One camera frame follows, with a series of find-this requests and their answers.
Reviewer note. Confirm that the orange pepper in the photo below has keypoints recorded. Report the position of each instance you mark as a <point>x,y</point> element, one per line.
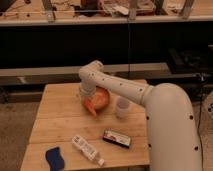
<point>89,106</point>

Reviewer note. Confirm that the blue sponge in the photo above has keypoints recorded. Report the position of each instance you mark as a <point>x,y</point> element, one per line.
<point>54,159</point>

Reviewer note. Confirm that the orange ceramic bowl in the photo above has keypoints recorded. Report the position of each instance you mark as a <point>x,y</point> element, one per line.
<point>100,99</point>

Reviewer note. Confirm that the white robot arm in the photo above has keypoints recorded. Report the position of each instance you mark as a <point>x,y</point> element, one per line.
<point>173,140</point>

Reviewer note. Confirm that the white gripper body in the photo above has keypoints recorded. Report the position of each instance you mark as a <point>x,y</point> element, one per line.
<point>87,92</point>

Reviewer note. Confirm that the translucent plastic cup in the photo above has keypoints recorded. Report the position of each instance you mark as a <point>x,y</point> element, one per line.
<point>122,107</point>

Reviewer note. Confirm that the black rectangular box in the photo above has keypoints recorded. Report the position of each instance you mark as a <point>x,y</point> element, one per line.
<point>117,138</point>

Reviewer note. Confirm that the wooden table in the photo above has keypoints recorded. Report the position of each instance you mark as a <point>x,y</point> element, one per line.
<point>61,116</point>

